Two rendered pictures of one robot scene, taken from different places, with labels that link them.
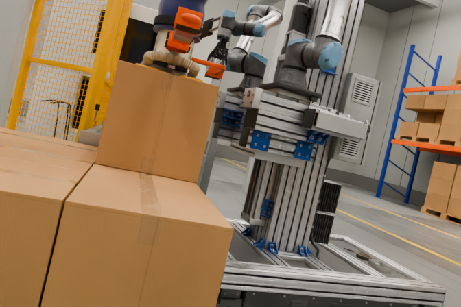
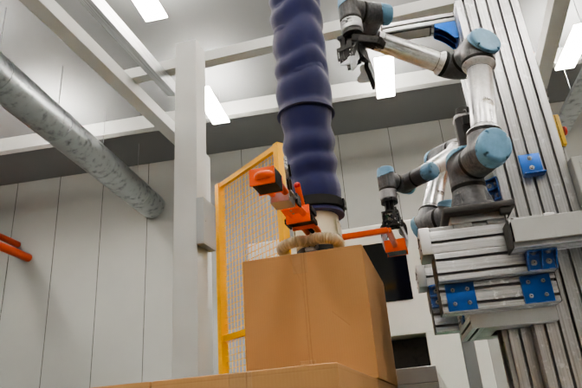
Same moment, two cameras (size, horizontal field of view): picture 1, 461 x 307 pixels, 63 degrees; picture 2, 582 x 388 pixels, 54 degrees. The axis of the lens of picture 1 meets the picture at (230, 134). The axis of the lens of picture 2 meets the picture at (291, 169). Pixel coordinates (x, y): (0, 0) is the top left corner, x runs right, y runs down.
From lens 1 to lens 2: 0.66 m
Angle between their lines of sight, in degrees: 37
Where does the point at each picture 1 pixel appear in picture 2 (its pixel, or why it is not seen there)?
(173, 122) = (321, 307)
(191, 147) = (353, 332)
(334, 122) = (542, 224)
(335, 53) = (495, 141)
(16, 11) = (190, 284)
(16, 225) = not seen: outside the picture
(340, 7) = (478, 91)
